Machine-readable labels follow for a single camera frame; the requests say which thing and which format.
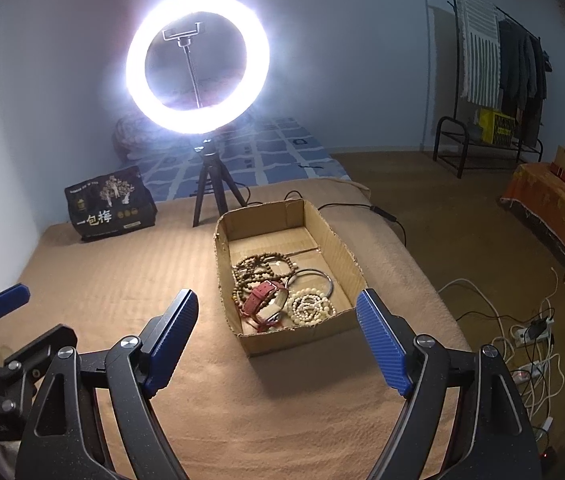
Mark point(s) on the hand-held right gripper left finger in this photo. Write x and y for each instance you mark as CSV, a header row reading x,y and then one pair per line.
x,y
172,340

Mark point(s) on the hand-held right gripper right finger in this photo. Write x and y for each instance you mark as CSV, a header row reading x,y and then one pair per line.
x,y
382,345

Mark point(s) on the silver bangle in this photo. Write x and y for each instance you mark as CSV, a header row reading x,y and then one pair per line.
x,y
330,280

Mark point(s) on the cardboard box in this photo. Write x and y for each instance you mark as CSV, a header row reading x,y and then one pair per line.
x,y
287,340

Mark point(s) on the black printed bag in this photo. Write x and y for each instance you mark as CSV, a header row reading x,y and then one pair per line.
x,y
107,210

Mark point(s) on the white power strip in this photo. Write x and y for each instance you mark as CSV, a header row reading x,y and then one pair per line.
x,y
522,335
527,372

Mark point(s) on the black tripod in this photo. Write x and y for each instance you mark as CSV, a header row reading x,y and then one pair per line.
x,y
210,170

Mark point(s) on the folded floral quilt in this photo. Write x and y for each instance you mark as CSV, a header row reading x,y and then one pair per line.
x,y
132,140

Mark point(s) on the blue checkered bedsheet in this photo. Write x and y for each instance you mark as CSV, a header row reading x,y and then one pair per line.
x,y
272,155

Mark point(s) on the orange cloth covered table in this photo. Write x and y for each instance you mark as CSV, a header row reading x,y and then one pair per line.
x,y
552,200

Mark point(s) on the black clothes rack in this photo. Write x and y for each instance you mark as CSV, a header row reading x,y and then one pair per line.
x,y
445,125

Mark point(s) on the yellow box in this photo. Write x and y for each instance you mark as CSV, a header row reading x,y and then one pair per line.
x,y
497,125

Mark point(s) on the dark hanging clothes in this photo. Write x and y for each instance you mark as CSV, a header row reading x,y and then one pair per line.
x,y
517,70

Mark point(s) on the striped hanging towel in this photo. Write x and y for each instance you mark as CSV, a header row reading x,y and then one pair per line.
x,y
482,35

